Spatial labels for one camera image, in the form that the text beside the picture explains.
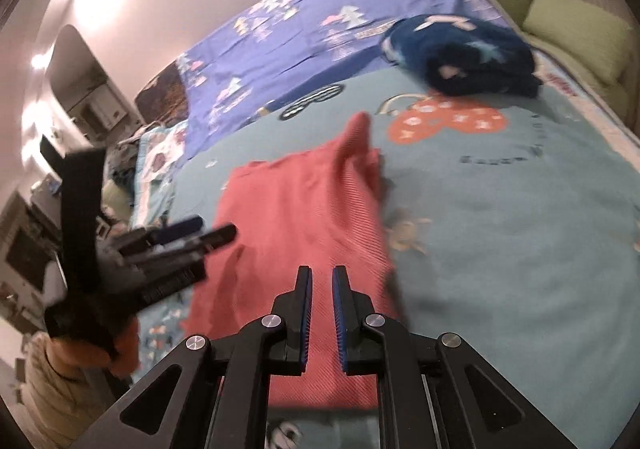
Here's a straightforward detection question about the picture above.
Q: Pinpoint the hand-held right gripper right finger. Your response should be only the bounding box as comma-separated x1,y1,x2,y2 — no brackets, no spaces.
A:
331,265,576,449

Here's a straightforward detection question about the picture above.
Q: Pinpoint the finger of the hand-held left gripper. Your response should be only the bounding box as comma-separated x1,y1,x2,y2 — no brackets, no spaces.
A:
117,215,205,255
122,224,238,306

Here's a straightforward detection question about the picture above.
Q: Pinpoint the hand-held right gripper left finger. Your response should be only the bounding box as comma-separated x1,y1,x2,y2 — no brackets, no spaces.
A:
67,265,314,449

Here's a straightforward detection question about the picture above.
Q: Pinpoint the person's left forearm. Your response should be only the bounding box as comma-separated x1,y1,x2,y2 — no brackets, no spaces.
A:
22,331,135,449

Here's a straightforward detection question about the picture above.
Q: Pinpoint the person's left hand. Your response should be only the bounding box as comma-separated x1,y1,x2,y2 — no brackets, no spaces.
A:
107,316,142,378

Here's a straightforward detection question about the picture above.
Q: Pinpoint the pale green cushion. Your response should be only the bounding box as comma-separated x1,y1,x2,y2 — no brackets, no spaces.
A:
102,185,135,226

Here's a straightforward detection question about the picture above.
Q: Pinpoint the dark shelf unit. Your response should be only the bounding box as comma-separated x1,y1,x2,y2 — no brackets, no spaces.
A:
0,189,67,326

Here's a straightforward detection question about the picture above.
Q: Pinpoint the light blue printed quilt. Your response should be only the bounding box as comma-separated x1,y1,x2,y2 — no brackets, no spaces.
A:
132,121,198,372

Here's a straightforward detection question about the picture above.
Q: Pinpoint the dark brown printed cushion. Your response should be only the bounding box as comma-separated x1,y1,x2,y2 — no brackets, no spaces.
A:
135,64,191,130

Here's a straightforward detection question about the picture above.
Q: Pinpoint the teal printed blanket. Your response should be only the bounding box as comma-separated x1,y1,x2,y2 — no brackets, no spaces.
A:
135,56,640,449

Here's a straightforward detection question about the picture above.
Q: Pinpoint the purple tree print bedsheet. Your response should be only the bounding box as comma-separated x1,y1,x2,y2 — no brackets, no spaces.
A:
175,0,506,164

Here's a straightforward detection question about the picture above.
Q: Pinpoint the navy star fleece blanket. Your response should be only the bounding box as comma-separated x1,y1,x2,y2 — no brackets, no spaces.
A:
381,15,543,98

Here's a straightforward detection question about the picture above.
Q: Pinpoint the white red print bedsheet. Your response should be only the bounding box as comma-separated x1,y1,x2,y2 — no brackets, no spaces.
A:
531,49,640,150

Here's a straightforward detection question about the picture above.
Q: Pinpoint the arched wall niche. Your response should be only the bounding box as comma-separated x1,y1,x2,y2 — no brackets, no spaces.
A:
46,24,146,142

